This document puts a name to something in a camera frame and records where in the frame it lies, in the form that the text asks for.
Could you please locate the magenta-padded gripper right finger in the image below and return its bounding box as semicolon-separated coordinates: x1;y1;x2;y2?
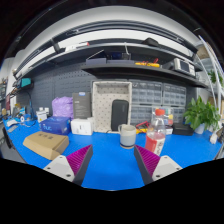
133;144;183;186

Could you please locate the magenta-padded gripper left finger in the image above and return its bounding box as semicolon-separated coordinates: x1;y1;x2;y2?
43;143;94;187

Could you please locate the red-capped clear drink bottle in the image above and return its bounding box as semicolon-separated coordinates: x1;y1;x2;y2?
144;108;167;157

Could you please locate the brown cardboard box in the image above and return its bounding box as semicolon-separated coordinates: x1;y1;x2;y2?
22;130;70;161

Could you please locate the plain black box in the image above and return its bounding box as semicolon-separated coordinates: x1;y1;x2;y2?
171;122;195;137

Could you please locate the blue carton box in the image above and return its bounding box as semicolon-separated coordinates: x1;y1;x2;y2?
39;115;72;136

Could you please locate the white carton box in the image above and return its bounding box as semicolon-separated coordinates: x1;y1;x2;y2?
70;117;95;136

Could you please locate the yellow multimeter with red leads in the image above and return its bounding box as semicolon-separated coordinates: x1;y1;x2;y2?
135;120;151;135

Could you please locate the grey ceramic cup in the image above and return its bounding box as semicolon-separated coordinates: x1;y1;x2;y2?
117;123;137;150

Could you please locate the clear organizer with colourful parts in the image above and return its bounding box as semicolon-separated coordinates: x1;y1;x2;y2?
151;105;175;128

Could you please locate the small white carton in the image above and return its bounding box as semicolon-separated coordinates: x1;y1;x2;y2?
35;109;49;123

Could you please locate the purple plastic bag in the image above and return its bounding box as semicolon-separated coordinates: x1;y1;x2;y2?
51;96;75;120

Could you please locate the green potted plant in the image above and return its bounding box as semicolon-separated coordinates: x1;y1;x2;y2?
182;95;222;135

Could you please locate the dark grey flat box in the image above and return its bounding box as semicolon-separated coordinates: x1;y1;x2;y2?
72;91;93;120

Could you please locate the black zip case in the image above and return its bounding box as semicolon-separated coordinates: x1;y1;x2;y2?
110;99;130;132

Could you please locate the white dotted storage tray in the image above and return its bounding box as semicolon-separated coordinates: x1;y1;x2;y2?
91;80;133;134

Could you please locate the teal screen monitor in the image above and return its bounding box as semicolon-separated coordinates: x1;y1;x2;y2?
15;77;33;89

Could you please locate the dark workbench shelf unit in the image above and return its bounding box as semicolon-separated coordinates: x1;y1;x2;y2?
13;19;209;89

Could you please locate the white wire shelf rack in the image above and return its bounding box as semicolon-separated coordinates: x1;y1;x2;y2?
196;34;224;111

